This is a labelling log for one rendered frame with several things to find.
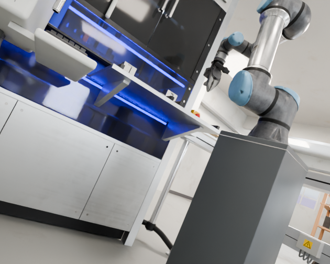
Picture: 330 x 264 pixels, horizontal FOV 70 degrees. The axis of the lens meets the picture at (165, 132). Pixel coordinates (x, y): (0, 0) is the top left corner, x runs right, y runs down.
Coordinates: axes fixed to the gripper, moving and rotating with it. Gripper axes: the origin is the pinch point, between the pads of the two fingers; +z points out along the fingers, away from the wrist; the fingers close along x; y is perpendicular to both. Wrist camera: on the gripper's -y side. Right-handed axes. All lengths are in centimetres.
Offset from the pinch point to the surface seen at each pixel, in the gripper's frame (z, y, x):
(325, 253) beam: 60, -48, -85
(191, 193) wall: 92, 391, -362
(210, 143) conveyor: 20, 38, -51
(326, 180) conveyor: 20, -37, -82
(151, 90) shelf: 23.1, -12.5, 38.6
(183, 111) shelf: 23.1, -12.5, 18.1
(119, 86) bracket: 26, -2, 50
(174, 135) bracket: 32.4, 14.4, 0.4
